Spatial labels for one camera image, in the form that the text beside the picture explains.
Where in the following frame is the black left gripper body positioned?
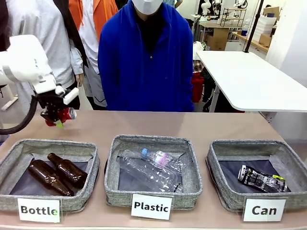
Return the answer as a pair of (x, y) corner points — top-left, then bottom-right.
(35, 90), (65, 114)

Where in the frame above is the crushed red soda can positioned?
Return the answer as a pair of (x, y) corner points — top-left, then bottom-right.
(45, 107), (78, 127)

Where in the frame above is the brown glass bottle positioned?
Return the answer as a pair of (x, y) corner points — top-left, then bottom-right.
(27, 160), (75, 197)
(47, 152), (89, 189)

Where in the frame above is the grey sleeved left forearm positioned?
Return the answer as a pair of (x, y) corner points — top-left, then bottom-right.
(70, 46), (84, 76)

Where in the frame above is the grey fabric bottle basket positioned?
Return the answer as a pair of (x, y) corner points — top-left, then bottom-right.
(0, 138), (100, 213)

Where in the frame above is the grey fabric plastic basket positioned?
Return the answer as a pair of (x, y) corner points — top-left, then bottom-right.
(104, 134), (203, 211)

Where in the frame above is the grey fabric can basket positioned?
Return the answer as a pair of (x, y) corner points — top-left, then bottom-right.
(206, 139), (302, 214)

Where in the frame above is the crushed black drink can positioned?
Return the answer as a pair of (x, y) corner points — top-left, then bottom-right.
(237, 164), (288, 193)

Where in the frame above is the white Can label sign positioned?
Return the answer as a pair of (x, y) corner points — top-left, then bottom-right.
(242, 197), (288, 223)

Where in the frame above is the white desk leg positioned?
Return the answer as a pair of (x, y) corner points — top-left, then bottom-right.
(1, 83), (19, 111)

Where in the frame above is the person in orange jacket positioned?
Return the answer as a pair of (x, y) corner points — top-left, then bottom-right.
(69, 0), (119, 111)

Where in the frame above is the white Bottle label sign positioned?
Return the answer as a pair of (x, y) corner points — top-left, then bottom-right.
(17, 197), (62, 223)

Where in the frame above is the person in blue jacket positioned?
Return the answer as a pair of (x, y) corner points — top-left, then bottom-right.
(97, 0), (194, 113)

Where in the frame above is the large clear plastic bottle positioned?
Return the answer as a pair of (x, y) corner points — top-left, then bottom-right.
(117, 149), (183, 194)

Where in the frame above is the clear bottle with blue cap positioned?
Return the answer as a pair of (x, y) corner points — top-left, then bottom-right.
(141, 148), (188, 173)

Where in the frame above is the white Plastic label sign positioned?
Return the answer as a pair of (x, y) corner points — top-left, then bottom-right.
(130, 193), (174, 221)

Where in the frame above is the red bag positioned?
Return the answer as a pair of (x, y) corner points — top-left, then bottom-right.
(191, 71), (205, 103)

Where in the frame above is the large cardboard box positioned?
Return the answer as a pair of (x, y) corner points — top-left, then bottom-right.
(206, 28), (233, 51)

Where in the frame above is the white side table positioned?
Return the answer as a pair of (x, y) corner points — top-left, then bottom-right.
(196, 50), (307, 113)

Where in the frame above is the wooden workbench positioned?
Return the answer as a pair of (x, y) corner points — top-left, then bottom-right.
(231, 31), (270, 53)

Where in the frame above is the black vertical pole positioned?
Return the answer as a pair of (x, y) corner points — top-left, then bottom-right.
(243, 0), (264, 53)

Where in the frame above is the small cardboard box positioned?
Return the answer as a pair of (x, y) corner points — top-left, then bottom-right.
(258, 33), (273, 47)

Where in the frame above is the stack of white bins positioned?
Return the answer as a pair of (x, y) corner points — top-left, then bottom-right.
(253, 15), (277, 42)

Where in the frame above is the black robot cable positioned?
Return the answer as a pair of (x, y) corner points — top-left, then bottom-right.
(0, 94), (39, 136)

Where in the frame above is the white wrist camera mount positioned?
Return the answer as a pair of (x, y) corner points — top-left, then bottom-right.
(55, 86), (80, 105)

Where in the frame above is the black wire shelf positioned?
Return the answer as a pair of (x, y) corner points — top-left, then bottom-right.
(219, 7), (248, 27)

